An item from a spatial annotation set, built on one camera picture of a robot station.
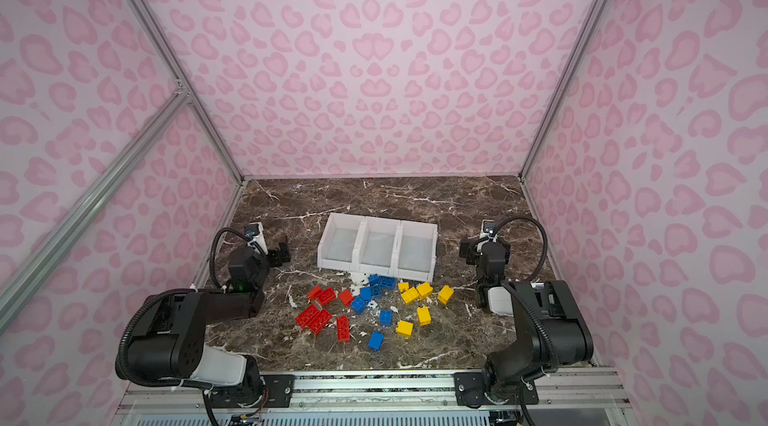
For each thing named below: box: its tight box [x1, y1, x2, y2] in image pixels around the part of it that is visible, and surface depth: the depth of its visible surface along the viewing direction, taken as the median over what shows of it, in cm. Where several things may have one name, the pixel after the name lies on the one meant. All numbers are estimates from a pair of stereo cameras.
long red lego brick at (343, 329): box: [336, 315, 351, 343], surface depth 84 cm
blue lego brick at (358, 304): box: [350, 296, 368, 315], surface depth 86 cm
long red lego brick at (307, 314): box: [295, 304, 320, 327], surface depth 86 cm
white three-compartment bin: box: [317, 212, 439, 283], surface depth 97 cm
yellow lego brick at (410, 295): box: [401, 287, 420, 304], surface depth 90 cm
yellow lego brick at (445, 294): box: [437, 285, 455, 305], surface depth 90 cm
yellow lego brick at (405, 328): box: [396, 320, 414, 338], surface depth 83 cm
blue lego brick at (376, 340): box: [368, 331, 384, 351], surface depth 82 cm
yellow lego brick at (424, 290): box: [416, 282, 433, 299], surface depth 90 cm
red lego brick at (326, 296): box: [317, 287, 337, 306], surface depth 90 cm
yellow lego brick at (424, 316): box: [417, 306, 431, 327], surface depth 85 cm
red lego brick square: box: [339, 289, 354, 307], surface depth 90 cm
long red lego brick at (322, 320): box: [308, 308, 333, 335], surface depth 85 cm
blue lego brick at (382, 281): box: [368, 274, 397, 289], surface depth 92 cm
